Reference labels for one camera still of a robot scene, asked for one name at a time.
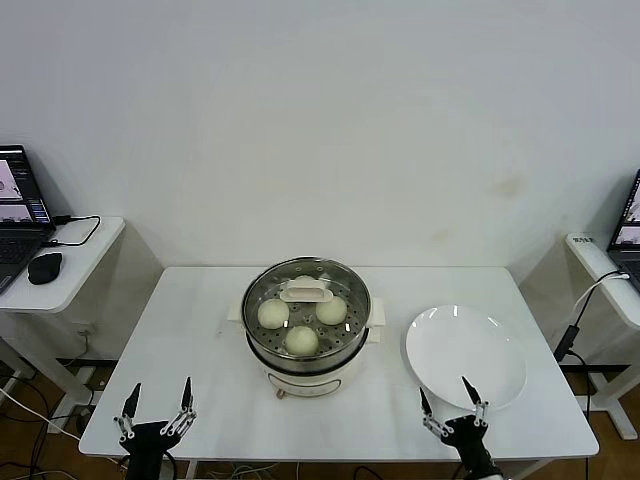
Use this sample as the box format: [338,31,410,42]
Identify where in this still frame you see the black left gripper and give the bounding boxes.
[112,376,200,480]

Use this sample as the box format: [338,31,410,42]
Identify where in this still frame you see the black open laptop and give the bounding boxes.
[0,144,57,296]
[605,168,640,292]

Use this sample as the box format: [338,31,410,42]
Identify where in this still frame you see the black computer mouse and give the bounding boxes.
[27,251,65,286]

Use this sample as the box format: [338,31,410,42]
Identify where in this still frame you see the glass lid with cream handle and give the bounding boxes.
[242,257,371,360]

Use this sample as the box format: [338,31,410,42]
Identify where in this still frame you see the white side desk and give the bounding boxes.
[0,215,126,401]
[564,232,640,441]

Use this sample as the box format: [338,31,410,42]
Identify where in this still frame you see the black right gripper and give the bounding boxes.
[418,376,496,474]

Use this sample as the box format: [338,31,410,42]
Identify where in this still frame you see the black cable with white plug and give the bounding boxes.
[574,271,631,329]

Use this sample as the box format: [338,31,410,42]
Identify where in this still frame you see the black laptop cable with plug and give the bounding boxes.
[40,214,101,249]

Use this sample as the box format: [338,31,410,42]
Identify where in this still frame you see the black power adapter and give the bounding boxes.
[553,324,581,362]

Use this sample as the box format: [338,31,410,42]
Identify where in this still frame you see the cream electric cooker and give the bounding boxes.
[227,297,387,401]

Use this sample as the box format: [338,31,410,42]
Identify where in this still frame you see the stainless steel steamer basket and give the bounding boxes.
[241,256,372,375]

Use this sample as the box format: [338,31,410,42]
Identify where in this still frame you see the white round plate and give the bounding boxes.
[404,303,529,412]

